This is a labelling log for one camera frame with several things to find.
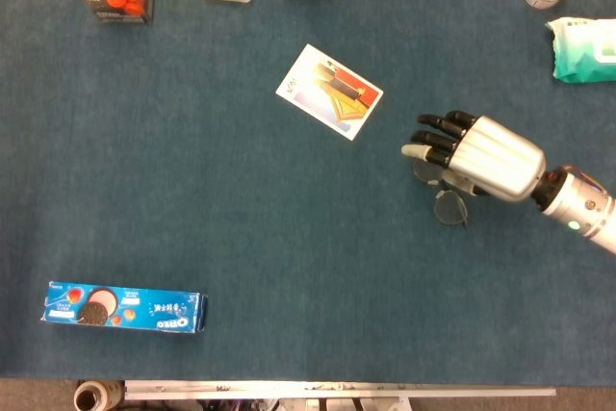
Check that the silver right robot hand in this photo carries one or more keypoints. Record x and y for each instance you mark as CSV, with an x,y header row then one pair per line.
x,y
495,161

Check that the black eyeglasses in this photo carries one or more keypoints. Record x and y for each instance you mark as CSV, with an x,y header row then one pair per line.
x,y
450,209

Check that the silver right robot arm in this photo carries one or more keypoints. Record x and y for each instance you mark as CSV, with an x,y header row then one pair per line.
x,y
577,209

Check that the green wet wipes pack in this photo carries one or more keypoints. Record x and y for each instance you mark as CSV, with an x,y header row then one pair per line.
x,y
577,55

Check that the white picture postcard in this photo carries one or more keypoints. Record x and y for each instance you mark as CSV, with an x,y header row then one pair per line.
x,y
332,93

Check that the blue Oreo cookie box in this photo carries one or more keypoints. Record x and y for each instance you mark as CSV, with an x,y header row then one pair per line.
x,y
144,307

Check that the brown tape roll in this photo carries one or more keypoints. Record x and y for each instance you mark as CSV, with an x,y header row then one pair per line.
x,y
103,396

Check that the aluminium table edge rail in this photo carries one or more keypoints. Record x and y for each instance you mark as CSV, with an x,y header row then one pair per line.
x,y
337,389

